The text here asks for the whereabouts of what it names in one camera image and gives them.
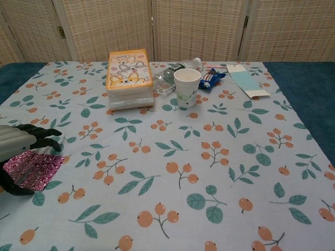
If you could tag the clear plastic water bottle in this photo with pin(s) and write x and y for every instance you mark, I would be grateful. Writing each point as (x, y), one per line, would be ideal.
(163, 78)

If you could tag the magenta patterned packet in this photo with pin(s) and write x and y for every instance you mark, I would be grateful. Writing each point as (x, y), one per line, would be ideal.
(39, 167)

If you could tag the white light blue paper card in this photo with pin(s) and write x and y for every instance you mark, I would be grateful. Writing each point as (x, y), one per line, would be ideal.
(246, 81)

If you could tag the plain white tissue pack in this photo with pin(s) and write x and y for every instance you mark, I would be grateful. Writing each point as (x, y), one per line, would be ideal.
(132, 103)

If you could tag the corgi print tissue pack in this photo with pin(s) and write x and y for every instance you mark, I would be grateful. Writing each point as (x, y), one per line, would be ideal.
(129, 78)

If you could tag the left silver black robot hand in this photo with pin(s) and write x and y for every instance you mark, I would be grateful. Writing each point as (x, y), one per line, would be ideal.
(13, 141)

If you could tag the woven folding screen panel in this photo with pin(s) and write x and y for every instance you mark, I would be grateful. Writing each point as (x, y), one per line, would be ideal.
(31, 26)
(288, 26)
(104, 26)
(199, 26)

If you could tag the white paper cup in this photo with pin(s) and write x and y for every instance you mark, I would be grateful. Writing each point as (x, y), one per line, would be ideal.
(187, 91)

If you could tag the blue snack packet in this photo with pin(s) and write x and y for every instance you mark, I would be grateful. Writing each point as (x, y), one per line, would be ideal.
(209, 79)

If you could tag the floral berry leaf tablecloth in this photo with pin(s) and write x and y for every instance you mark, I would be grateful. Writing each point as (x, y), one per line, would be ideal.
(167, 157)

